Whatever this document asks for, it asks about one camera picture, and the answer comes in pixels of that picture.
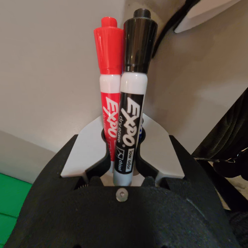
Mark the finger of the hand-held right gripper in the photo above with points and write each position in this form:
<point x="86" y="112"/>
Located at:
<point x="164" y="9"/>
<point x="203" y="13"/>

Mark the black dry erase marker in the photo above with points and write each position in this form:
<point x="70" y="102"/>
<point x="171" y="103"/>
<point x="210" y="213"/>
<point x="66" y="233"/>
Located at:
<point x="135" y="48"/>

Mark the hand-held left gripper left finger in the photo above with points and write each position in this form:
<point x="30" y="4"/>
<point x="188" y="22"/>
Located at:
<point x="87" y="153"/>

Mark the blue dry erase marker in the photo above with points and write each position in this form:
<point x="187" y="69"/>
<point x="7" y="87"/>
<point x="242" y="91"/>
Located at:
<point x="142" y="133"/>

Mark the red dry erase marker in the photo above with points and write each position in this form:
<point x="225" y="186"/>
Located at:
<point x="108" y="54"/>

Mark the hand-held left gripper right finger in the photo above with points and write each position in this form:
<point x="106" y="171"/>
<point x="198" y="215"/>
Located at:
<point x="160" y="155"/>

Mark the green plastic bin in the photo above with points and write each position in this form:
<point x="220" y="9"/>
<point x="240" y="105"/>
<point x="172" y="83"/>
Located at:
<point x="11" y="203"/>

